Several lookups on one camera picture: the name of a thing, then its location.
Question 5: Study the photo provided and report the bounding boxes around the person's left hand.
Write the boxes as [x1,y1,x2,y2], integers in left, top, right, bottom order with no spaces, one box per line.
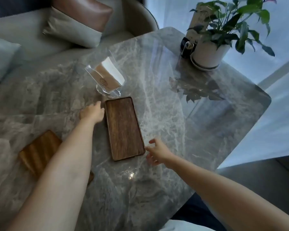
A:
[79,101,105,124]

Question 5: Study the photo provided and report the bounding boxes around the person's right hand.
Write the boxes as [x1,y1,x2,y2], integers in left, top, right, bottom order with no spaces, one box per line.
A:
[144,138,175,168]

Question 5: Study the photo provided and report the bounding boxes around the clear acrylic napkin holder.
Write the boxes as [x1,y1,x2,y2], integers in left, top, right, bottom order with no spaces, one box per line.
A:
[84,51,127,98]

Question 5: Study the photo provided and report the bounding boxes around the dark wooden tray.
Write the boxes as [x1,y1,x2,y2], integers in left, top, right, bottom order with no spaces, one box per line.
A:
[105,96,146,162]

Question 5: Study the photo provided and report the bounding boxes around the light brown wooden tray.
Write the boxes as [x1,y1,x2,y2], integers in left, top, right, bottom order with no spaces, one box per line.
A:
[18,130,95,187]

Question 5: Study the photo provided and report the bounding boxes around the person's right forearm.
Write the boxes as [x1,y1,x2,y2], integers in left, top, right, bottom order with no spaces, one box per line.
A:
[167,154,289,231]

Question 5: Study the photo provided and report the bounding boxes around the person's left forearm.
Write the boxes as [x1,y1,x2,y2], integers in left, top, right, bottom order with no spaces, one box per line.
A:
[4,119,104,231]

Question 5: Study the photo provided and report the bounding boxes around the person's dark trousers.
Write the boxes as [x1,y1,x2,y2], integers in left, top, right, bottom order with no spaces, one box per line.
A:
[171,192,228,231]

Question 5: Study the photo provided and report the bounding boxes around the person's white shirt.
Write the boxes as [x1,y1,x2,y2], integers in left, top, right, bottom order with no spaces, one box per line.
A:
[159,219,218,231]

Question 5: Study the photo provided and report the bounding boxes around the grey marble table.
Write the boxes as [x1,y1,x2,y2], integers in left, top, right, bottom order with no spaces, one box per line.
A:
[0,27,272,231]

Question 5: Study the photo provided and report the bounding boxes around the white pot saucer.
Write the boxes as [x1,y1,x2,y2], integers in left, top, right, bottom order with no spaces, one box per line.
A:
[190,56,223,71]

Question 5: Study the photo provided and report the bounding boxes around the black round container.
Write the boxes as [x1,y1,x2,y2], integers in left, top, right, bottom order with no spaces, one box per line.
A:
[180,37,196,58]

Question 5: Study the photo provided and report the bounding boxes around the grey fabric sofa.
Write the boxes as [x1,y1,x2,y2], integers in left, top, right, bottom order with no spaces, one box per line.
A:
[0,0,159,87]

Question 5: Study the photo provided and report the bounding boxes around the white sheer curtain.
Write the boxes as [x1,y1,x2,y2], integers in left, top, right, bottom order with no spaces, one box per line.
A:
[144,0,289,169]

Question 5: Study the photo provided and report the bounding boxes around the beige card sign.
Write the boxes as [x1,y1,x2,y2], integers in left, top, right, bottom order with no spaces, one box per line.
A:
[185,2,220,44]

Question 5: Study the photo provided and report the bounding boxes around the green leafy houseplant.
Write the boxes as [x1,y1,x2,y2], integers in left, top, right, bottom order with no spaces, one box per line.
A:
[187,0,277,57]

